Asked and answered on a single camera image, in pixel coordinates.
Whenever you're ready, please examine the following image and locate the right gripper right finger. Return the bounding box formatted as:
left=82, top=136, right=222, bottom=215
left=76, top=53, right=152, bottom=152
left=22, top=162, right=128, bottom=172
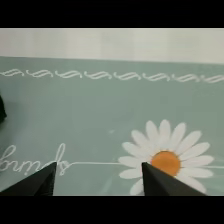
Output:
left=141, top=161, right=208, bottom=197

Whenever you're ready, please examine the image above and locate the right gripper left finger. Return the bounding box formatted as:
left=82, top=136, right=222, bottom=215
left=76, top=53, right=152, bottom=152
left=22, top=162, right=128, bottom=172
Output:
left=0, top=161, right=58, bottom=197

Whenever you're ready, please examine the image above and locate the dark green T-shirt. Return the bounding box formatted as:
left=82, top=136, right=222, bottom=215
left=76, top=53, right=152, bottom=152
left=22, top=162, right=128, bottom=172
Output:
left=0, top=95, right=7, bottom=124

